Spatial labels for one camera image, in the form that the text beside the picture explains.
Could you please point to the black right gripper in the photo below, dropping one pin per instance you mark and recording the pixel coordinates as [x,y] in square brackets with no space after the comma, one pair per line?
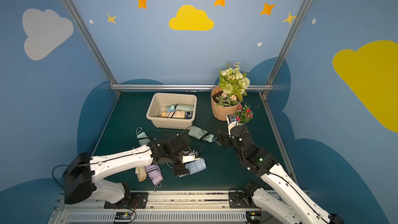
[226,138]

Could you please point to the light blue umbrella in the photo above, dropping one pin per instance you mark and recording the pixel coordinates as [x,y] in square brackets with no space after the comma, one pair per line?
[171,109]
[188,115]
[196,166]

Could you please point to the beige yellow umbrella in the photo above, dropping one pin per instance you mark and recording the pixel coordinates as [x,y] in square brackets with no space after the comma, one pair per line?
[175,114]

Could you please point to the mint green umbrella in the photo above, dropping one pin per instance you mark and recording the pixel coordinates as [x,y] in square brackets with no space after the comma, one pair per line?
[142,137]
[201,134]
[184,107]

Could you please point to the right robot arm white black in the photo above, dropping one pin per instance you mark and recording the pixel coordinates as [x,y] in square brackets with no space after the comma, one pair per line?
[296,207]

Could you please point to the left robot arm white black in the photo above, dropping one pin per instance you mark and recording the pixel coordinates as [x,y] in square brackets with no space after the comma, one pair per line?
[85,177]

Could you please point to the lilac purple umbrella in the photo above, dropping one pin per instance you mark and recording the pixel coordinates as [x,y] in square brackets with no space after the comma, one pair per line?
[154,173]

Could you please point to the beige umbrella left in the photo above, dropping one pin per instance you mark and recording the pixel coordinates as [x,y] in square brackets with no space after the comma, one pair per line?
[141,173]

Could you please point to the beige plastic storage box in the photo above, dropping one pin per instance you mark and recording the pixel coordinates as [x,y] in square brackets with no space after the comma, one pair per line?
[159,104]

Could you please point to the small white pot pink flowers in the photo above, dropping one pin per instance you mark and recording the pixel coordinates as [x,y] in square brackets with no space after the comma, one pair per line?
[244,115]

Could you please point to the terracotta pot with white flowers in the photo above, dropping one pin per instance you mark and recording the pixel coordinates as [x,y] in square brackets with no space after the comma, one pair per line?
[227,97]

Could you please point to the right circuit board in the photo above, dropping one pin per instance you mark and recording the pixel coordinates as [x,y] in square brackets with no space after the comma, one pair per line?
[253,217]

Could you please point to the circuit board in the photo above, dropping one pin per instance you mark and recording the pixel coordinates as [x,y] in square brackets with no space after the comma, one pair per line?
[123,217]
[253,217]

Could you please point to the left circuit board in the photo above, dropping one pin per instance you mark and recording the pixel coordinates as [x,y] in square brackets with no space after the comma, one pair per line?
[123,217]

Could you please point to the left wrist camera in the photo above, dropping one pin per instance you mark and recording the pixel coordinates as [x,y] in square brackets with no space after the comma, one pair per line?
[191,157]

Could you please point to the aluminium mounting rail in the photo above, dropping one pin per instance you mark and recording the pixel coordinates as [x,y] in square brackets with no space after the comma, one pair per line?
[164,207]

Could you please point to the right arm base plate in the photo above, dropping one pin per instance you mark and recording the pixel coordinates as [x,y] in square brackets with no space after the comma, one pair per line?
[243,199]

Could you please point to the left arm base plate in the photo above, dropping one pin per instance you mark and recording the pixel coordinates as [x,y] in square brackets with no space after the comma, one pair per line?
[132,200]

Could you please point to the aluminium frame right post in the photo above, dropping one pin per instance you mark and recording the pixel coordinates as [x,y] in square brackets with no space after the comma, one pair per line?
[301,13]

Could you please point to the aluminium frame post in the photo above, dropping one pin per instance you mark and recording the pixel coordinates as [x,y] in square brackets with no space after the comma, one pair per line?
[83,28]
[301,13]

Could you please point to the aluminium frame left post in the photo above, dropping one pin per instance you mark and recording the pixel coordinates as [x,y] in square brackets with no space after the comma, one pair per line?
[83,28]

